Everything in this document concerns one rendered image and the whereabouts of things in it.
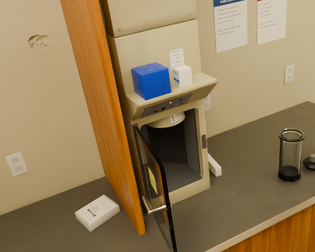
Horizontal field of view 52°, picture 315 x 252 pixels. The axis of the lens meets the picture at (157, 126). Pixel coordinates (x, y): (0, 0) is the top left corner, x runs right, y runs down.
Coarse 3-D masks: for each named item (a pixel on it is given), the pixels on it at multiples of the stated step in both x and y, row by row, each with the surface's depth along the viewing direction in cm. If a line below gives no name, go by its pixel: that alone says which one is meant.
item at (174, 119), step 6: (174, 114) 132; (180, 114) 135; (156, 120) 132; (162, 120) 131; (168, 120) 132; (174, 120) 132; (180, 120) 134; (150, 126) 134; (156, 126) 132; (162, 126) 132; (168, 126) 132
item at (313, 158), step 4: (308, 156) 158; (312, 156) 153; (304, 160) 156; (308, 160) 155; (312, 160) 153; (304, 164) 155; (308, 164) 153; (312, 164) 152; (308, 168) 154; (312, 168) 153
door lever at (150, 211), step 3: (144, 195) 113; (144, 198) 111; (144, 201) 110; (147, 201) 110; (147, 204) 108; (147, 207) 107; (150, 207) 107; (159, 207) 106; (162, 207) 106; (147, 210) 106; (150, 210) 105; (153, 210) 106; (156, 210) 106; (159, 210) 107; (150, 213) 105
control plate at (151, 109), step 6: (186, 96) 118; (168, 102) 116; (174, 102) 119; (180, 102) 122; (186, 102) 125; (150, 108) 114; (156, 108) 117; (168, 108) 122; (144, 114) 117; (150, 114) 120
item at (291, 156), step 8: (288, 128) 147; (280, 136) 142; (288, 136) 148; (296, 136) 146; (304, 136) 140; (280, 144) 145; (288, 144) 141; (296, 144) 140; (280, 152) 147; (288, 152) 143; (296, 152) 142; (280, 160) 148; (288, 160) 144; (296, 160) 144; (280, 168) 150; (288, 168) 146; (296, 168) 146
